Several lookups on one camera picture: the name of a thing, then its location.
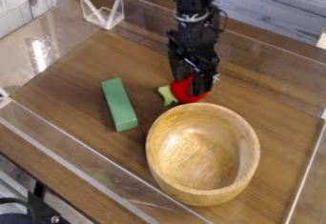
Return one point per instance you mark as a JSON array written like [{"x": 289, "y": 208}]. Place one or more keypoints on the red plush strawberry toy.
[{"x": 177, "y": 92}]

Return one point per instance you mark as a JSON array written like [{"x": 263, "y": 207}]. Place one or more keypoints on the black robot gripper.
[{"x": 191, "y": 50}]

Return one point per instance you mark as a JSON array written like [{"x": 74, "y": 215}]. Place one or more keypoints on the clear acrylic corner bracket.
[{"x": 102, "y": 17}]

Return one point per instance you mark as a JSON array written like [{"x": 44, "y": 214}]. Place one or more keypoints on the green rectangular block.
[{"x": 118, "y": 105}]

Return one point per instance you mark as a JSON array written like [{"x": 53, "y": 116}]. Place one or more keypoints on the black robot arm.
[{"x": 189, "y": 7}]

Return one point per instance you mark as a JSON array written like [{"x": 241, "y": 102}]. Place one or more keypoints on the wooden bowl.
[{"x": 201, "y": 153}]

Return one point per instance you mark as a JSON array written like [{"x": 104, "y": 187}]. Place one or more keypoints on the black clamp with cable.
[{"x": 38, "y": 213}]

